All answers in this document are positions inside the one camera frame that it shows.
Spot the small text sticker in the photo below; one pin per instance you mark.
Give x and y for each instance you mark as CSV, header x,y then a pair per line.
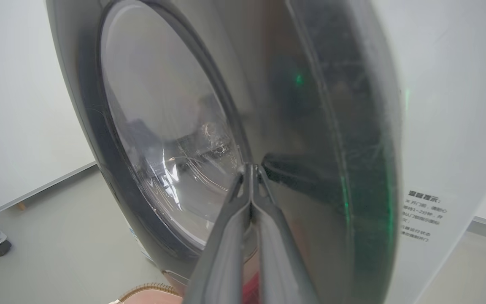
x,y
424,215

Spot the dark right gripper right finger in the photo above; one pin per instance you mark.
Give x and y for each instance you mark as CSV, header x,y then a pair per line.
x,y
279,270

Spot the blue energy label sticker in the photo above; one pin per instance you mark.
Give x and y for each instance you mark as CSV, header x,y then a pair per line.
x,y
137,242

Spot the cream perforated laundry basket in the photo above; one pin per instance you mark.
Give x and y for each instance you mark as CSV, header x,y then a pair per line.
x,y
150,289

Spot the dark washer door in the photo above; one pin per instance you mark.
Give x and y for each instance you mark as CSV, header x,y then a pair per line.
x,y
310,126

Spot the white front-load washing machine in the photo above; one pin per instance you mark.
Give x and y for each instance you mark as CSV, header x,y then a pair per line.
x,y
445,105

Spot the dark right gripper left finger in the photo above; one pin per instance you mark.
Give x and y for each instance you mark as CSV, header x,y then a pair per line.
x,y
226,261

